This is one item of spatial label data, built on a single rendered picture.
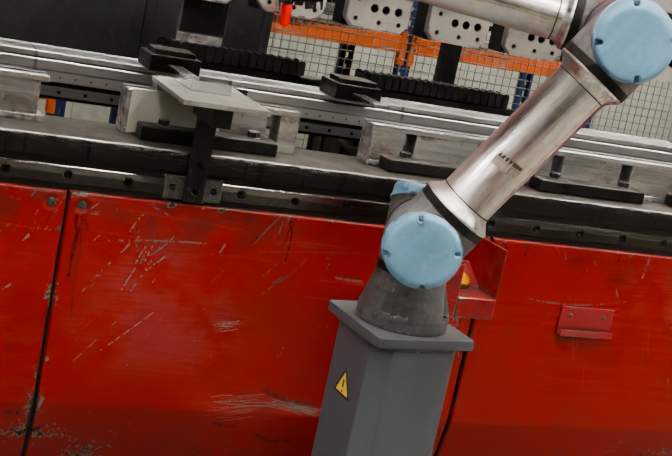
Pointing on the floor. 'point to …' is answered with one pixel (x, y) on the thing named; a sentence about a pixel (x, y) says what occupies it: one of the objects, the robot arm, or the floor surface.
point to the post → (447, 63)
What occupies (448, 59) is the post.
